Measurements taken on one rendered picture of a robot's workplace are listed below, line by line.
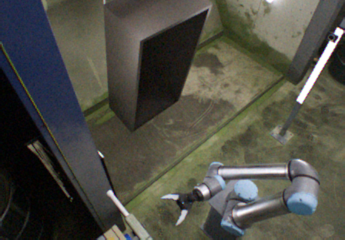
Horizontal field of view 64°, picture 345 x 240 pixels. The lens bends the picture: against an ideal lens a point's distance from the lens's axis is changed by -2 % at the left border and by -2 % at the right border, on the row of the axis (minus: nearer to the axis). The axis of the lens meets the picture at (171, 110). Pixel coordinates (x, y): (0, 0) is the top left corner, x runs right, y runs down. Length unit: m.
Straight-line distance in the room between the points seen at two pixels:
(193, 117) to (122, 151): 0.89
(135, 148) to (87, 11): 1.55
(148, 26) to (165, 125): 1.67
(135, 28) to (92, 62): 1.63
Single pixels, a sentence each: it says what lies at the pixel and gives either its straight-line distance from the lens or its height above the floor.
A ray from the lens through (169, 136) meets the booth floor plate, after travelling 3.06.
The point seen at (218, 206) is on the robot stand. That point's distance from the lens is 2.12.
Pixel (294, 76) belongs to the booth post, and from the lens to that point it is 3.92.
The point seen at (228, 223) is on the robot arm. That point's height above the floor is 0.89.
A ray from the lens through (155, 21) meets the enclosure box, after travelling 1.72.
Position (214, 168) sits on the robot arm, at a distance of 1.76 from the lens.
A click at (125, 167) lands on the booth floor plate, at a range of 2.90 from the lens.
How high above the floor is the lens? 2.61
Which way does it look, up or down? 51 degrees down
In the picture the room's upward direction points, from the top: 2 degrees clockwise
